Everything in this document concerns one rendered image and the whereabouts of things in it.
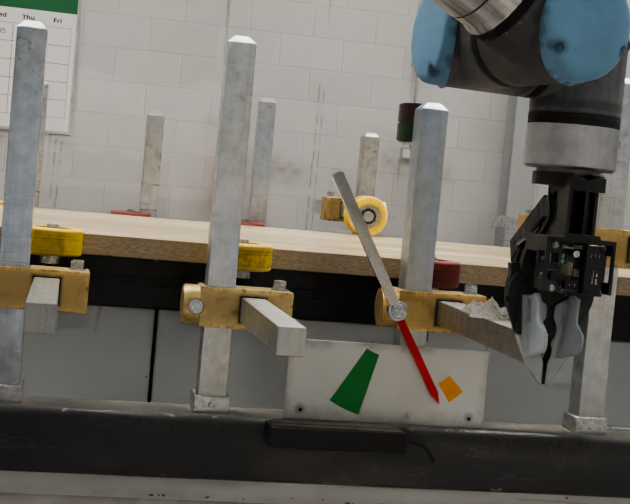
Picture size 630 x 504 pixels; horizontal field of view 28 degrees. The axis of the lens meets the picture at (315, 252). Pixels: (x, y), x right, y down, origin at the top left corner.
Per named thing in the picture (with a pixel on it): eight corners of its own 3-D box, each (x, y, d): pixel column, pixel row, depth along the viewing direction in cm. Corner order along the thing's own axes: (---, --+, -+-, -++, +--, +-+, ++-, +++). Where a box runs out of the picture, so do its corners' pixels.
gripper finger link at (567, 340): (559, 392, 122) (569, 297, 121) (537, 381, 128) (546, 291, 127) (589, 394, 123) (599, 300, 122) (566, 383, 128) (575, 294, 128)
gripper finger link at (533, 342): (529, 390, 121) (538, 295, 121) (508, 379, 127) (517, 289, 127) (559, 392, 122) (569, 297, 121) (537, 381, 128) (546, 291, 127)
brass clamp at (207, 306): (291, 333, 155) (295, 293, 155) (182, 326, 152) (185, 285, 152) (283, 327, 161) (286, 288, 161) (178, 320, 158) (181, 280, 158)
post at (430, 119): (413, 479, 160) (449, 104, 158) (387, 478, 160) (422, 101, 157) (406, 472, 164) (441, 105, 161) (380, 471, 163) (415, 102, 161)
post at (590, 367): (600, 443, 165) (638, 78, 163) (575, 442, 164) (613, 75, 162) (589, 437, 168) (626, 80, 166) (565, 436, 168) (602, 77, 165)
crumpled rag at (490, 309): (533, 323, 139) (535, 302, 139) (474, 319, 138) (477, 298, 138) (506, 314, 148) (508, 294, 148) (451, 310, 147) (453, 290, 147)
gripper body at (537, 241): (538, 297, 119) (551, 170, 118) (507, 288, 127) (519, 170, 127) (613, 303, 121) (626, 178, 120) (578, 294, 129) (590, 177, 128)
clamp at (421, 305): (483, 335, 160) (487, 296, 160) (381, 328, 158) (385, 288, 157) (470, 330, 166) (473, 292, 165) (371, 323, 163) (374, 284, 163)
